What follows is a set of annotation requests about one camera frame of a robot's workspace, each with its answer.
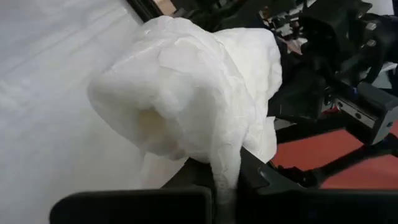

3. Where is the black aluminium table frame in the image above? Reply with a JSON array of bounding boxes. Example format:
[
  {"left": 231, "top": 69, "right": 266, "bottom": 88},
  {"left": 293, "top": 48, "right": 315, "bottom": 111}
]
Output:
[{"left": 126, "top": 0, "right": 164, "bottom": 23}]

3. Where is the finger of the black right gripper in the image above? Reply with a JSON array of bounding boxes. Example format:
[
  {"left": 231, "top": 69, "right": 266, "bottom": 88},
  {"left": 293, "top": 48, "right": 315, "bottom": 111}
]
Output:
[{"left": 269, "top": 70, "right": 327, "bottom": 122}]

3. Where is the red plastic bin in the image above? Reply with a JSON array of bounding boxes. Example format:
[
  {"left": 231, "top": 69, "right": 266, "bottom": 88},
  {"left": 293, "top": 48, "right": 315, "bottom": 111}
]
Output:
[{"left": 270, "top": 121, "right": 398, "bottom": 190}]

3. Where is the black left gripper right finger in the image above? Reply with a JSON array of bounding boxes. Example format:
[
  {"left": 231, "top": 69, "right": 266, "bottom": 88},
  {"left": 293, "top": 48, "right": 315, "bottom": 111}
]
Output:
[{"left": 238, "top": 147, "right": 398, "bottom": 224}]

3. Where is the white lace garment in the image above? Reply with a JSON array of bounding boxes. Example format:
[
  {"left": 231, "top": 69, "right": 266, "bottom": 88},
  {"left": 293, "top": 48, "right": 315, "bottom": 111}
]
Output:
[{"left": 86, "top": 15, "right": 283, "bottom": 224}]

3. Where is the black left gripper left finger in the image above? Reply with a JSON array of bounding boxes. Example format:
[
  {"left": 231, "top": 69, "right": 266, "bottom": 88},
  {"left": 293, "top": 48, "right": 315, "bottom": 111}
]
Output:
[{"left": 49, "top": 158, "right": 215, "bottom": 224}]

